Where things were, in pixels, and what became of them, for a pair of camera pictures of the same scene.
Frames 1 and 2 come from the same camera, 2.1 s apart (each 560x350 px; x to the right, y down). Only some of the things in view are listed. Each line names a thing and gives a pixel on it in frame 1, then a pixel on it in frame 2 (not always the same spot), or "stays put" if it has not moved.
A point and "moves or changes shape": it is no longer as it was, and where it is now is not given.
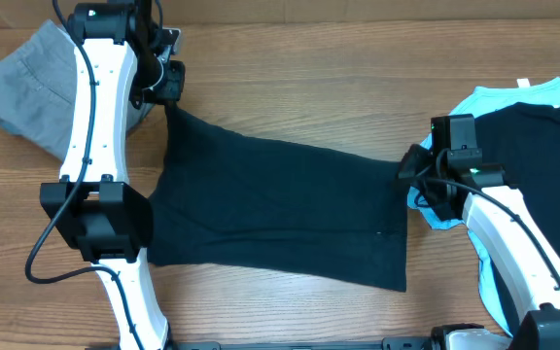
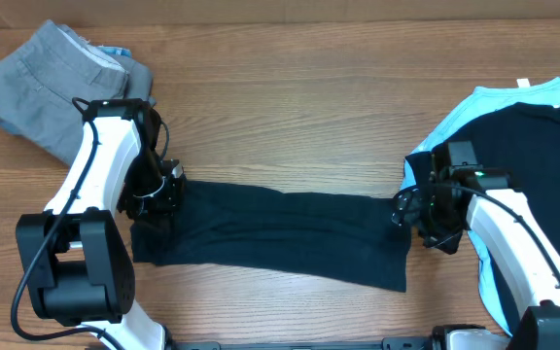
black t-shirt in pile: x=544 y=154 stays put
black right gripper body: x=415 y=164 → x=438 y=224
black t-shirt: x=228 y=199 moves or changes shape
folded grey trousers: x=30 y=90 stays put
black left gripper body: x=158 y=84 → x=148 y=194
